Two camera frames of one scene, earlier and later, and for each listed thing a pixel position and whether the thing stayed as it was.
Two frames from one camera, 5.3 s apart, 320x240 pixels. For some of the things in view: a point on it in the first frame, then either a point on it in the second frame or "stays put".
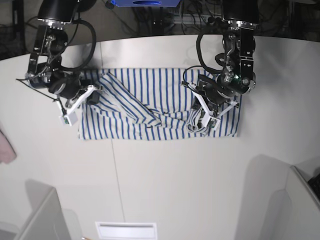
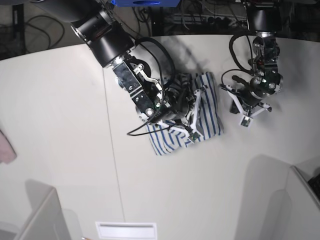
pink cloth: [7, 154] stays put
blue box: [145, 3] stays put
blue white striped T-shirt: [146, 103] to [165, 139]
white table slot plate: [126, 230] stays put
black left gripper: [64, 85] to [177, 102]
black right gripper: [229, 83] to [252, 93]
